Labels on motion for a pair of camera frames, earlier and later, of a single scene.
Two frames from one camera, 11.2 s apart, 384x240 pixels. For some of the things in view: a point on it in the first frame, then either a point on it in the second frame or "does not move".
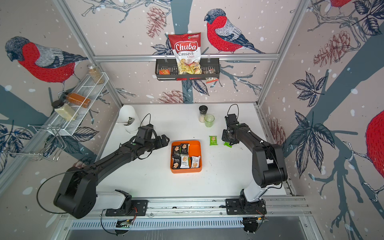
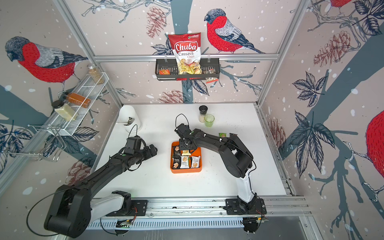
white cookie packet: [195, 161] does not move
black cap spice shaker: [203, 109] does not move
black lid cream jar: [64, 110] does not move
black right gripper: [223, 137] to [180, 146]
